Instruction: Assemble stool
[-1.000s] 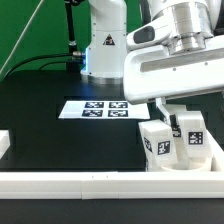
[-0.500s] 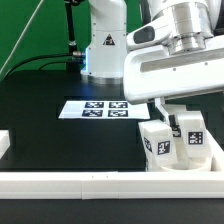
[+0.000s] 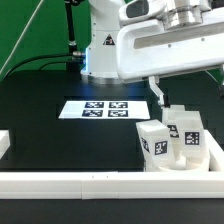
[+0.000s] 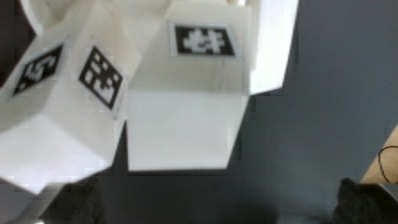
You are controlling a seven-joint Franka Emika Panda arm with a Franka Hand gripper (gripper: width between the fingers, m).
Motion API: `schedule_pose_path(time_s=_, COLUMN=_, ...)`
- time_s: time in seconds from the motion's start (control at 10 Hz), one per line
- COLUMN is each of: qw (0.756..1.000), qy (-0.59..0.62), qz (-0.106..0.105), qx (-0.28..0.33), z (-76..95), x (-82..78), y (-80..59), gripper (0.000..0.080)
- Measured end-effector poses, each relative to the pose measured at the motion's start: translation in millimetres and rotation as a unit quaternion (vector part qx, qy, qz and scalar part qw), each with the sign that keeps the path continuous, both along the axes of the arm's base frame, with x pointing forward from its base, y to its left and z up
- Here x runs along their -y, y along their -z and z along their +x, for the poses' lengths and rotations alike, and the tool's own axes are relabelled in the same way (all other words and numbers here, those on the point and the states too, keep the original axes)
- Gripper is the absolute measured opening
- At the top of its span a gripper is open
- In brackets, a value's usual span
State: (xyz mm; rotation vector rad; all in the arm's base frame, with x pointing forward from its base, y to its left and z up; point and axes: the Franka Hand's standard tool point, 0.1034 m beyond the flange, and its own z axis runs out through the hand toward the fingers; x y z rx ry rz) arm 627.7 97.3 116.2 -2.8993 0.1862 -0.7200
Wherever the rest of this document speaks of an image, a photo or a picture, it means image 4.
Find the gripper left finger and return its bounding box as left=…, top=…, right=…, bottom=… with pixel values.
left=11, top=177, right=106, bottom=224

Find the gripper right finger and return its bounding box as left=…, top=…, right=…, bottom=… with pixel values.
left=333, top=178, right=398, bottom=224

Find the white stool leg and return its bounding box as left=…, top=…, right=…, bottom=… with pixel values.
left=0, top=0, right=175, bottom=196
left=129, top=0, right=251, bottom=172

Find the white U-shaped fence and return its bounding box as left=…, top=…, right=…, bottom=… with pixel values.
left=248, top=0, right=299, bottom=95

